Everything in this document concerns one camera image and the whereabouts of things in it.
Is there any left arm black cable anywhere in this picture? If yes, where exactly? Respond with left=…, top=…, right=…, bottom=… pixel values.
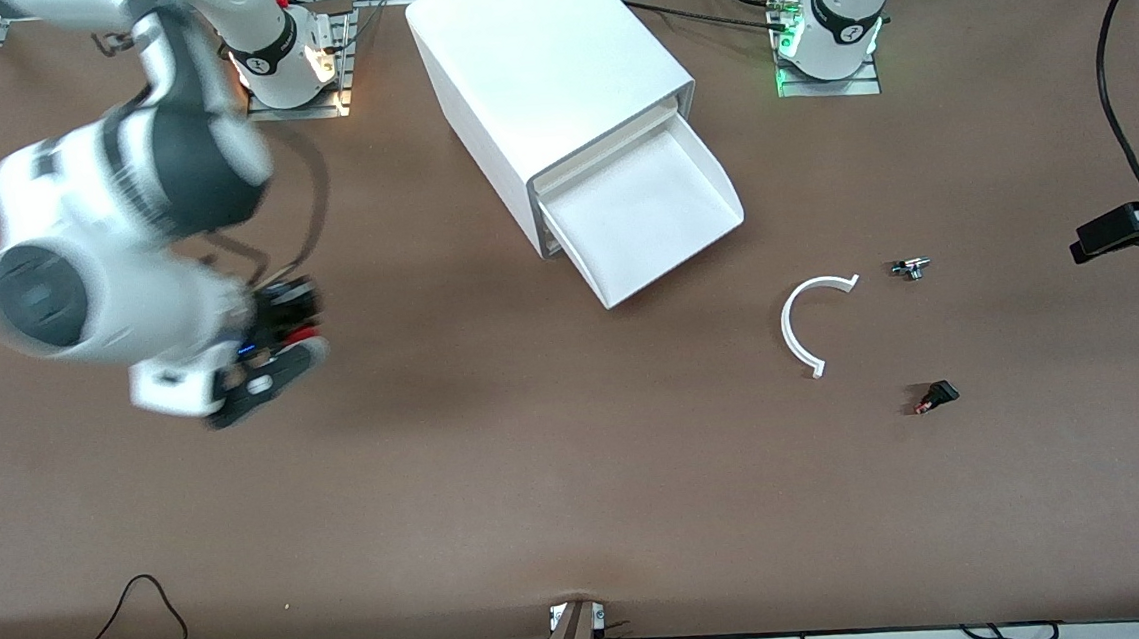
left=943, top=0, right=1139, bottom=258

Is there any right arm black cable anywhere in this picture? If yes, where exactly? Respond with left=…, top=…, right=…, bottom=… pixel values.
left=196, top=126, right=338, bottom=296

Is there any small metal bracket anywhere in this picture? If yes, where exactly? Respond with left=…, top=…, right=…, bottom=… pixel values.
left=550, top=603, right=607, bottom=632

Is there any white uppermost drawer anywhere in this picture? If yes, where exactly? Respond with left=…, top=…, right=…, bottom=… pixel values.
left=527, top=96, right=689, bottom=198

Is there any white drawer cabinet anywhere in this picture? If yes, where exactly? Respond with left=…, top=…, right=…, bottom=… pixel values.
left=404, top=0, right=708, bottom=269

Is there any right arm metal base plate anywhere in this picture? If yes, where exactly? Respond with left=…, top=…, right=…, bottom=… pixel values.
left=239, top=0, right=358, bottom=124

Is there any white curved plastic piece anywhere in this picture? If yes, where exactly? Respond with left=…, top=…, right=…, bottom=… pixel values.
left=777, top=272, right=867, bottom=382

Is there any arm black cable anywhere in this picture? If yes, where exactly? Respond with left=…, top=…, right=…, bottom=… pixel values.
left=943, top=0, right=1139, bottom=258
left=196, top=126, right=338, bottom=296

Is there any black cable behind cabinet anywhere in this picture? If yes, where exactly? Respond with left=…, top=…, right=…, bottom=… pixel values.
left=619, top=0, right=791, bottom=44

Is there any black looped cable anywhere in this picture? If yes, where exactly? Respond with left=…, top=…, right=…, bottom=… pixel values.
left=76, top=572, right=190, bottom=639

